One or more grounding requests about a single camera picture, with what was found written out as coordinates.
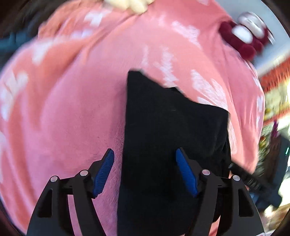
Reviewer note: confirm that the pink blanket with white print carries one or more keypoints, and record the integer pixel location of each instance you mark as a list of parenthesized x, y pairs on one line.
[(68, 102)]

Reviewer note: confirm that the small black garment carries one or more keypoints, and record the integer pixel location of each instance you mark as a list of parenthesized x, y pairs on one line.
[(163, 136)]

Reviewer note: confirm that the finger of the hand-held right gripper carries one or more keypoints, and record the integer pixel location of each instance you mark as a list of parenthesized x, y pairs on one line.
[(258, 185)]

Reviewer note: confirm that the dark cloth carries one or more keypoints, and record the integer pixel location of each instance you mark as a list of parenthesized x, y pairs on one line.
[(20, 20)]

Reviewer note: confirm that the light blue bed sheet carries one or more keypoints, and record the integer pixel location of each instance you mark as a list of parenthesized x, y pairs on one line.
[(253, 6)]

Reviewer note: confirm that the cream daisy plush cushion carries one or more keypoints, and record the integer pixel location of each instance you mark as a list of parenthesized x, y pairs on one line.
[(133, 5)]

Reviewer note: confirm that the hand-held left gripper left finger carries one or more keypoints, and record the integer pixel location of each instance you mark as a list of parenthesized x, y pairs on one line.
[(104, 172)]

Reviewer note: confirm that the red fringed trim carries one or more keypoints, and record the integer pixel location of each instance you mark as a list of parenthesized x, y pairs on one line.
[(276, 74)]

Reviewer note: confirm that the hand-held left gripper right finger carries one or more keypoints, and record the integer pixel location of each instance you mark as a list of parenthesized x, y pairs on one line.
[(187, 172)]

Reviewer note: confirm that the maroon flower plush cushion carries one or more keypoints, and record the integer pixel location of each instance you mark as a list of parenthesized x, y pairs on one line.
[(247, 38)]

